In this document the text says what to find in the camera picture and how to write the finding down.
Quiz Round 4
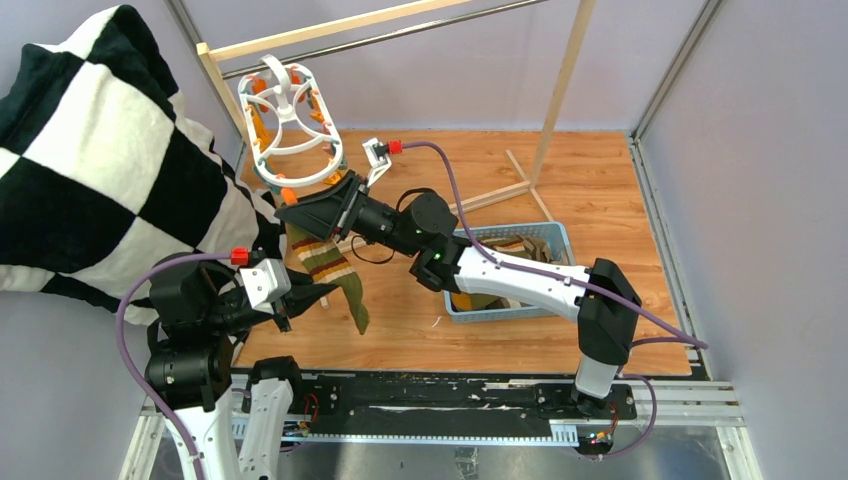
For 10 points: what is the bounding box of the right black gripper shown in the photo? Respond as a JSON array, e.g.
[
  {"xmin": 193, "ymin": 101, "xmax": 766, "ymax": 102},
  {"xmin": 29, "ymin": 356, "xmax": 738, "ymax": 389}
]
[{"xmin": 275, "ymin": 170, "xmax": 421, "ymax": 259}]

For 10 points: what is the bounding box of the green striped sock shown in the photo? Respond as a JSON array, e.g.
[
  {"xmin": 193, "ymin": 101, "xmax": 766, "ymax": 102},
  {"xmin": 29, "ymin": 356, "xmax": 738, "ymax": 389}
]
[
  {"xmin": 450, "ymin": 293, "xmax": 509, "ymax": 312},
  {"xmin": 285, "ymin": 224, "xmax": 370, "ymax": 335}
]

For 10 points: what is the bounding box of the tan brown sock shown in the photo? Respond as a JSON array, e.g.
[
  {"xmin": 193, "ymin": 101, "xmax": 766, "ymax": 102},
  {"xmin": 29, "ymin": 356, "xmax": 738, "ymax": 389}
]
[{"xmin": 481, "ymin": 234, "xmax": 556, "ymax": 263}]

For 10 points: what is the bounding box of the light blue plastic basket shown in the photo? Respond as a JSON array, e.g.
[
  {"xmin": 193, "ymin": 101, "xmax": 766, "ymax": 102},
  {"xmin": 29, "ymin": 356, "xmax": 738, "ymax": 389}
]
[{"xmin": 444, "ymin": 221, "xmax": 577, "ymax": 323}]

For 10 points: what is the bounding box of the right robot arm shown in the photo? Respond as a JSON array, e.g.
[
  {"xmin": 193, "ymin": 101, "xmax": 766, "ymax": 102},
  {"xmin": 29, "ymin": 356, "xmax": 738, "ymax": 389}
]
[{"xmin": 275, "ymin": 173, "xmax": 641, "ymax": 418}]

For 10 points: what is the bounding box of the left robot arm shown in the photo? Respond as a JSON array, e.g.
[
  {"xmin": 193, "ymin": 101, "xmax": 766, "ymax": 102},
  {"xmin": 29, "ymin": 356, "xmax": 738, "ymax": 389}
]
[{"xmin": 144, "ymin": 251, "xmax": 335, "ymax": 479}]

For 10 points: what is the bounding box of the white round clip hanger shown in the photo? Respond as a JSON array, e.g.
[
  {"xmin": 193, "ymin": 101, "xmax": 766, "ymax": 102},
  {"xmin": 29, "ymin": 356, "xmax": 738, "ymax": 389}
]
[{"xmin": 237, "ymin": 55, "xmax": 345, "ymax": 189}]

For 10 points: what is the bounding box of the orange clothes peg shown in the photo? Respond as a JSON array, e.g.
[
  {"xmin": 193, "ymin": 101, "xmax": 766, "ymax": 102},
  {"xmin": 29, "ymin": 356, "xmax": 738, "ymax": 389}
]
[{"xmin": 281, "ymin": 188, "xmax": 298, "ymax": 206}]

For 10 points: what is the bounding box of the wooden clothes rack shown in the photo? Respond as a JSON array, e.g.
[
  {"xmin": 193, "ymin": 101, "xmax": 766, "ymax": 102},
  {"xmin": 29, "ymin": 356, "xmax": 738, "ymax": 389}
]
[{"xmin": 197, "ymin": 0, "xmax": 598, "ymax": 311}]

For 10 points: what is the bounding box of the black white checkered blanket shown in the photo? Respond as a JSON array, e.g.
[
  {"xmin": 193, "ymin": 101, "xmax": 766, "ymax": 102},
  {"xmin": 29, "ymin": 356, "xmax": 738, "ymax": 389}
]
[{"xmin": 1, "ymin": 5, "xmax": 285, "ymax": 325}]

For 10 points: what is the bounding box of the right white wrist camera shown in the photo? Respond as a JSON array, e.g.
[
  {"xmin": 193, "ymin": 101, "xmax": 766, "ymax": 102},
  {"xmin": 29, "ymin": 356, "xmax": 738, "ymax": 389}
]
[{"xmin": 362, "ymin": 138, "xmax": 392, "ymax": 189}]

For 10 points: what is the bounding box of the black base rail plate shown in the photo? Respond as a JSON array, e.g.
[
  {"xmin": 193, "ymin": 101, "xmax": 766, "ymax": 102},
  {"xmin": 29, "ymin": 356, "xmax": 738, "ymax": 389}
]
[{"xmin": 287, "ymin": 370, "xmax": 637, "ymax": 440}]

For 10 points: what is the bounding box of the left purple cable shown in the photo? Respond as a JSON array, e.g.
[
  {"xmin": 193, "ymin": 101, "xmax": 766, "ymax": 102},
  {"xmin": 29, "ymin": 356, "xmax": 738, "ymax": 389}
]
[{"xmin": 115, "ymin": 247, "xmax": 250, "ymax": 480}]

